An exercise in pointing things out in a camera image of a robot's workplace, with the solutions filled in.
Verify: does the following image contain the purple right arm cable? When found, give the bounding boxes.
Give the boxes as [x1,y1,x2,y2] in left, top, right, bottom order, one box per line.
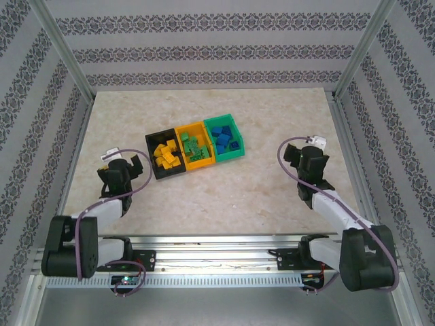
[277,134,400,295]

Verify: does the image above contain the slotted grey cable duct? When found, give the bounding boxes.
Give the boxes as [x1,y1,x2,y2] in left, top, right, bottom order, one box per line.
[46,274,303,289]

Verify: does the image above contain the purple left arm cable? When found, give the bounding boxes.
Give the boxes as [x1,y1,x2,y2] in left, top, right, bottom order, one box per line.
[75,149,153,298]

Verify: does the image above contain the aluminium table side rail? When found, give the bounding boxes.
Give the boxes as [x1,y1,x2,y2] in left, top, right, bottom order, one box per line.
[331,94,405,252]
[47,98,96,247]

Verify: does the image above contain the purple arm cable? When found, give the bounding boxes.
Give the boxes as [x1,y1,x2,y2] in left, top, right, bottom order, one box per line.
[277,134,400,295]
[75,149,153,298]

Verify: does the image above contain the yellow plastic bin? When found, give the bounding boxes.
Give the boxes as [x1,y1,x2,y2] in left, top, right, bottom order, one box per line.
[175,122,217,172]

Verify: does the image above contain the black plastic bin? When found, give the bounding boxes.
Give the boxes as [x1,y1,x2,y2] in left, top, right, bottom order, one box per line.
[145,128,187,181]

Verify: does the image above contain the grey metal shelf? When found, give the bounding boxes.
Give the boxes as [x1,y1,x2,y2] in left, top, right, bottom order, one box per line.
[25,287,414,326]

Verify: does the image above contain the aluminium mounting rail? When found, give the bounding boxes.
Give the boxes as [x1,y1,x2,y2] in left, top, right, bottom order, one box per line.
[32,234,405,275]

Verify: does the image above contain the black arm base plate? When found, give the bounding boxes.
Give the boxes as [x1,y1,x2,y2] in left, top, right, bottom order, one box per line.
[277,248,339,272]
[94,250,156,272]

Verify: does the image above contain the green plastic bin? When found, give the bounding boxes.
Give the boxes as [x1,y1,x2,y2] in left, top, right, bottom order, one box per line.
[203,114,246,164]

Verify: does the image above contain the aluminium frame post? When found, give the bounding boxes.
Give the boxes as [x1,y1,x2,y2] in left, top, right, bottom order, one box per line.
[30,0,96,103]
[332,0,398,101]

